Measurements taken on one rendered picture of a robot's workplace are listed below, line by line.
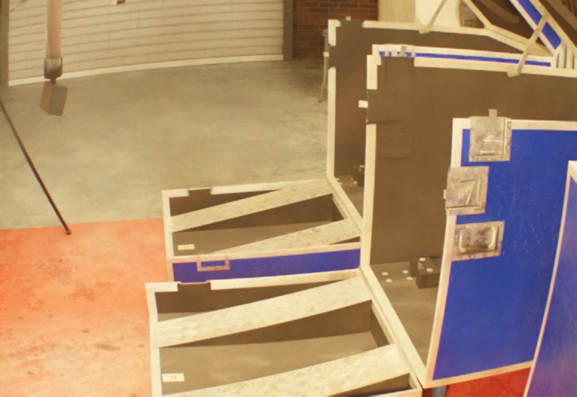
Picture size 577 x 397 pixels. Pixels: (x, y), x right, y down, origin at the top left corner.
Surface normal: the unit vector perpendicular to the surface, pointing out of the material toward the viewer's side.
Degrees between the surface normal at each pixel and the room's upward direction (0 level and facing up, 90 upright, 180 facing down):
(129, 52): 90
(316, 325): 90
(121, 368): 0
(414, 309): 0
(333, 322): 90
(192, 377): 2
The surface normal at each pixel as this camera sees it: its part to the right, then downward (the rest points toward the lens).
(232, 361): -0.02, -0.94
